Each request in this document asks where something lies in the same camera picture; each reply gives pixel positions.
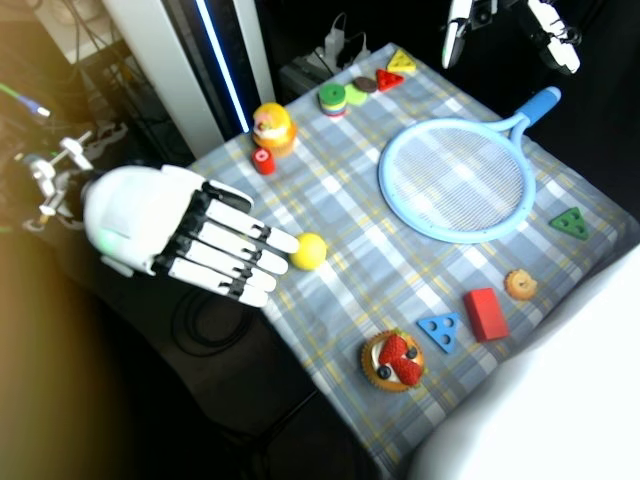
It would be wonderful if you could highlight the small orange toy cookie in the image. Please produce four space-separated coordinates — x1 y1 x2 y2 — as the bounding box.
503 268 539 302

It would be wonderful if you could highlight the yellow ball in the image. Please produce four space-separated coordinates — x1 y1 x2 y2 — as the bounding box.
289 232 329 272

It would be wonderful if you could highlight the red rectangular block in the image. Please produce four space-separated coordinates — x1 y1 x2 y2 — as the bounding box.
462 287 511 344

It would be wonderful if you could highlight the red cylinder block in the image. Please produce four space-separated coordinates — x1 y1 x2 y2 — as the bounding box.
251 146 277 176

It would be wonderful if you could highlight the coiled black cable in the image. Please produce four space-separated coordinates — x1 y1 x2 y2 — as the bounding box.
171 288 252 358

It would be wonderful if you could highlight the blue plaid table cloth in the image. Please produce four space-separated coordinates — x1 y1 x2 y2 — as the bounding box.
187 42 640 477

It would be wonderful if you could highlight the green triangle block with holes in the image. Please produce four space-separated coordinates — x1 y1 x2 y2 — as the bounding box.
548 206 590 242

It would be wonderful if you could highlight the yellow triangle block with holes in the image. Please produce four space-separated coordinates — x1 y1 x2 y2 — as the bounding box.
386 48 418 75

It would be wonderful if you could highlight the light green disc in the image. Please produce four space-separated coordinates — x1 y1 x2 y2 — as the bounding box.
343 82 370 107

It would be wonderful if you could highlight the white column with blue light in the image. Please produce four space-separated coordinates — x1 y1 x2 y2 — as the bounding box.
102 0 277 159

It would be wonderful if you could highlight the grey power strip with plugs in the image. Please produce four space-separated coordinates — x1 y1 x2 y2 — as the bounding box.
278 12 374 104

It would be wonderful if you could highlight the light blue toy racket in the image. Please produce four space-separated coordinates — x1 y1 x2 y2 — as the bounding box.
377 86 563 245

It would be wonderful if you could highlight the white box with cables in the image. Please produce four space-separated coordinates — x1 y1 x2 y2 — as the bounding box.
32 0 126 66

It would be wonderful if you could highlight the blue triangle block with holes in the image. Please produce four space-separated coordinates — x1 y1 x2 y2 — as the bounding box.
416 312 464 355

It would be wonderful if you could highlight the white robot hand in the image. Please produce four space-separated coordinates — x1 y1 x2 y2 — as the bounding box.
441 0 583 77
81 163 302 308

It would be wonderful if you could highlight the red triangle block with holes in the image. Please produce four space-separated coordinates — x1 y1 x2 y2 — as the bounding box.
375 68 405 93

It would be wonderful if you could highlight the toy strawberry cupcake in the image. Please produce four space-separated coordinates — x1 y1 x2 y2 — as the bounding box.
361 328 427 394

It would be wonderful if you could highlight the stack of coloured rings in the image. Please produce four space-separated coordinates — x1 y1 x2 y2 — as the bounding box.
317 83 348 118

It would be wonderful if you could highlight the white robot body shell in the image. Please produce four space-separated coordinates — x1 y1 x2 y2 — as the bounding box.
408 244 640 480

